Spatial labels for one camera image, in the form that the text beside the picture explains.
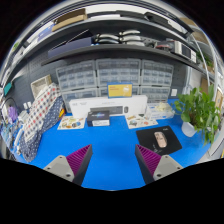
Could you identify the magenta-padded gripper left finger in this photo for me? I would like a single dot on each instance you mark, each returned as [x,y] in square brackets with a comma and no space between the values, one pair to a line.
[60,167]

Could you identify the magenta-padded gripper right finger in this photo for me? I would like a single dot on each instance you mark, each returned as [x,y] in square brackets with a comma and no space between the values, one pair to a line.
[165,167]

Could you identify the pink translucent computer mouse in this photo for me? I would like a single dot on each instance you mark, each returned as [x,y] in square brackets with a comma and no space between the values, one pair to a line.
[160,140]

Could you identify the black mouse pad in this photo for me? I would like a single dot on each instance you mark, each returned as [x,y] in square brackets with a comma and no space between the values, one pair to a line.
[171,143]

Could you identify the navy polka dot cloth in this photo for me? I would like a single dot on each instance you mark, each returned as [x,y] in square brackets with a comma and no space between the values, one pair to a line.
[43,133]

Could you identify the colourful sticker sheet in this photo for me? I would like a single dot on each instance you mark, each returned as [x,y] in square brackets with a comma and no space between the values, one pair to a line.
[141,121]
[70,122]

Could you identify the small black box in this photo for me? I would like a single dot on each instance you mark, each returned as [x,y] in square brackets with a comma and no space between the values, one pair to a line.
[98,118]

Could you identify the red blue plaid cloth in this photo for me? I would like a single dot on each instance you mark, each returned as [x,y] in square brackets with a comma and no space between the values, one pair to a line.
[41,106]

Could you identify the green potted plant white pot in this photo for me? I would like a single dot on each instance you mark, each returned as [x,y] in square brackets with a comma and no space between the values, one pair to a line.
[198,111]

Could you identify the long white keyboard box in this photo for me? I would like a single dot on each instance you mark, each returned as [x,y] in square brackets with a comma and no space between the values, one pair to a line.
[83,105]

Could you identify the purple plush toy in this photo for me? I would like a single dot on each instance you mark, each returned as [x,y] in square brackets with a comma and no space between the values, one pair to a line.
[12,114]

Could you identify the white perforated basket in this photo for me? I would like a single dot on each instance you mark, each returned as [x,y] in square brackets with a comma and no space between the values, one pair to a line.
[40,86]

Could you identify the yellow and blue box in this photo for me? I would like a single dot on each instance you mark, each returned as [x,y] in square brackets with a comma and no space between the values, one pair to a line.
[120,90]

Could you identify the teal pegboard holder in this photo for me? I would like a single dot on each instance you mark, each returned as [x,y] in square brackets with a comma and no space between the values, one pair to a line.
[7,88]

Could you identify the dark shelf unit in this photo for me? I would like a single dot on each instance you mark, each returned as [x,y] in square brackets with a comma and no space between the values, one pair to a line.
[110,48]

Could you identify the white wall socket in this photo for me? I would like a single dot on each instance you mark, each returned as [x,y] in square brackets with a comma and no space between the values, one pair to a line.
[174,92]

